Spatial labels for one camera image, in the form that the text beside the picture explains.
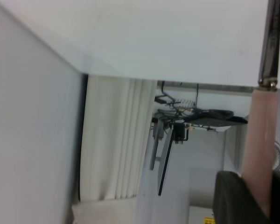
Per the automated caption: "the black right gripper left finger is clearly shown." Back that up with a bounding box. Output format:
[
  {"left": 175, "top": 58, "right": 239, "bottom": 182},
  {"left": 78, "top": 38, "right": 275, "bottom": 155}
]
[{"left": 212, "top": 170, "right": 272, "bottom": 224}]

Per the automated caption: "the pink handled metal spoon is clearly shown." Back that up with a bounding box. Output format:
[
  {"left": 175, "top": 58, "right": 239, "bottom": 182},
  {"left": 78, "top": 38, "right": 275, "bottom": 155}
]
[{"left": 241, "top": 0, "right": 280, "bottom": 219}]

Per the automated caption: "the black slanted bar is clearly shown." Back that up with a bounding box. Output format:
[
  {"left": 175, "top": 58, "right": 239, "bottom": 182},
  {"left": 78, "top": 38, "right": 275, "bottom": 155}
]
[{"left": 158, "top": 126, "right": 175, "bottom": 196}]

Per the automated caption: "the black flat platform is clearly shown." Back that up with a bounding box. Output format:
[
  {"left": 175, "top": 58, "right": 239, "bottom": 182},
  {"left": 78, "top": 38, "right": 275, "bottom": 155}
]
[{"left": 183, "top": 109, "right": 248, "bottom": 128}]

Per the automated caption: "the black mounted device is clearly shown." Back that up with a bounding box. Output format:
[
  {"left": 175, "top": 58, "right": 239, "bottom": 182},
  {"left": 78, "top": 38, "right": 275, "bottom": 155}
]
[{"left": 173, "top": 122, "right": 190, "bottom": 144}]

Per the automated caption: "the grey metal leg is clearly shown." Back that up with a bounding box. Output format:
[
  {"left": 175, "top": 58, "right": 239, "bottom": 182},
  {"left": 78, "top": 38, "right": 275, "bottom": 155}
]
[{"left": 149, "top": 120, "right": 162, "bottom": 171}]

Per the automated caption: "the metal coil spring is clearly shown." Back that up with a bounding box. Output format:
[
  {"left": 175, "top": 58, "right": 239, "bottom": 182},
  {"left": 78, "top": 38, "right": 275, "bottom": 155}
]
[{"left": 174, "top": 98, "right": 197, "bottom": 108}]

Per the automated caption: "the white pleated curtain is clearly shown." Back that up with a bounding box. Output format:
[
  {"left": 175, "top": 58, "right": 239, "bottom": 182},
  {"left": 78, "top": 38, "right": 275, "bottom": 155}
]
[{"left": 80, "top": 74, "right": 158, "bottom": 202}]

